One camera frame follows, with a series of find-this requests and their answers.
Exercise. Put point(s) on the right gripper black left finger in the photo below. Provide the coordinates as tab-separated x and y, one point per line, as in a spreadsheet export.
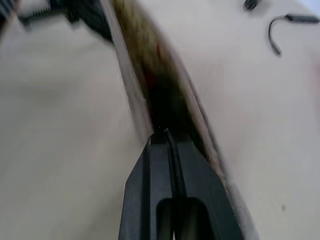
140	190

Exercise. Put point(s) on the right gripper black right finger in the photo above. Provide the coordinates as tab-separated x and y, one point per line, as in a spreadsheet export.
200	175

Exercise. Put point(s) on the black ribbed finger of the left gripper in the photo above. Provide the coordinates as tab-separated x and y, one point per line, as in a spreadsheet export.
82	15
32	10

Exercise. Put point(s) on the grey plaid pouch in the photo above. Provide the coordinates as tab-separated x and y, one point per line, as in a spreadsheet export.
140	37

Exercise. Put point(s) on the small black clip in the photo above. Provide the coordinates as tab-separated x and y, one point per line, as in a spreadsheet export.
251	4

